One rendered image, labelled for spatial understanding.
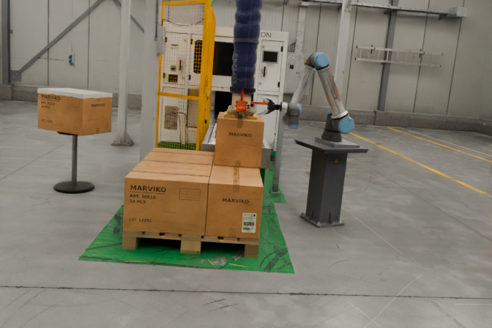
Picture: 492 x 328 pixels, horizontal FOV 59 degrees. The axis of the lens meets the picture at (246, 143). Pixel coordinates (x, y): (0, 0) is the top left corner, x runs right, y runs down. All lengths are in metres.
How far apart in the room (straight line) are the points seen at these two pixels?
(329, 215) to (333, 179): 0.34
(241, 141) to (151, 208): 0.96
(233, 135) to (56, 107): 1.88
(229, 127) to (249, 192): 0.73
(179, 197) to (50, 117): 1.99
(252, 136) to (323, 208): 0.99
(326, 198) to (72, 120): 2.53
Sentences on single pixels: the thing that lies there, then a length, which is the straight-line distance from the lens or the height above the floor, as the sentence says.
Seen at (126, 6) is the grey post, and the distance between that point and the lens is 7.38.
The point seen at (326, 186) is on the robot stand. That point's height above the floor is 0.38.
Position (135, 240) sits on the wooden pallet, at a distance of 3.37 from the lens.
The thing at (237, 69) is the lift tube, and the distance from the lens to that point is 3.88.
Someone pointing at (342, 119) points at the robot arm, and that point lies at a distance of 3.85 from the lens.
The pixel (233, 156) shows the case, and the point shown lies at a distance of 3.72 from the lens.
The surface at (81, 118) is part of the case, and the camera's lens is 4.46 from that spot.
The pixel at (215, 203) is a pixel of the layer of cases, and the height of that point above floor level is 0.40.
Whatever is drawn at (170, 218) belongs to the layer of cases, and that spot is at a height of 0.26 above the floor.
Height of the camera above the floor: 1.36
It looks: 9 degrees down
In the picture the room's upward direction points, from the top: 5 degrees clockwise
